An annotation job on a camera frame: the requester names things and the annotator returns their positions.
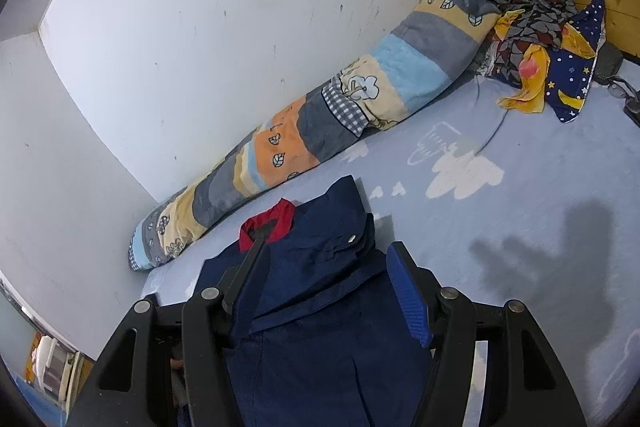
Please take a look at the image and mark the eyeglasses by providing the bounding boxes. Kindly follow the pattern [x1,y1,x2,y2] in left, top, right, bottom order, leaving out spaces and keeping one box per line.
[606,74,640,102]

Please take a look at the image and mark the navy jacket with red collar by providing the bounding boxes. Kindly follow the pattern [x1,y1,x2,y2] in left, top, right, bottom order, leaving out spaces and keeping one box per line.
[190,174,437,427]

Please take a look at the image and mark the black pouch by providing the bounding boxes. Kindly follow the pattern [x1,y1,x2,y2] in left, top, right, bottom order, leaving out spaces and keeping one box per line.
[592,42,626,82]

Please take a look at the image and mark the yellow cloth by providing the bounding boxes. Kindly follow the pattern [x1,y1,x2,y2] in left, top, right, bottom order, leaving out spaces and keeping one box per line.
[492,9,596,115]

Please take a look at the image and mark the rolled patchwork quilt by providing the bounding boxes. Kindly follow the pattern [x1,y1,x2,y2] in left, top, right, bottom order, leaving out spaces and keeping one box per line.
[127,0,503,272]

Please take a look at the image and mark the light blue cloud-print bed sheet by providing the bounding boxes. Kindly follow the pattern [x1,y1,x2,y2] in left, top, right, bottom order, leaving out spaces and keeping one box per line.
[140,57,640,427]

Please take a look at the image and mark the navy star-print pillow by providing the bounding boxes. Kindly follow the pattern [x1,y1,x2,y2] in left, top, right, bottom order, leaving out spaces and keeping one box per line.
[542,0,608,125]

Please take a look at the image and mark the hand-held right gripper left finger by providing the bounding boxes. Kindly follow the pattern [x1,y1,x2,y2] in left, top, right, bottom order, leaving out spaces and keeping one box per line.
[65,238,267,427]

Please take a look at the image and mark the grey cable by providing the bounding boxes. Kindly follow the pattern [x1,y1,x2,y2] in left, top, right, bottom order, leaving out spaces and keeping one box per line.
[472,74,507,156]

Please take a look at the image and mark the grey leaf-print cloth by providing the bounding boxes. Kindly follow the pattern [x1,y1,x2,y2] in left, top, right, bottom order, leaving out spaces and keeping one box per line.
[459,0,581,88]

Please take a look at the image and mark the white appliance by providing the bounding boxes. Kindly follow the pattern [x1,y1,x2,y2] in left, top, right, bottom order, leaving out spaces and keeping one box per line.
[29,336,87,404]

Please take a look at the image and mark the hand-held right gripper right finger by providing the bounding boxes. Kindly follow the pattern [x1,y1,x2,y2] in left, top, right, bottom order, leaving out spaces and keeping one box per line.
[386,240,587,427]

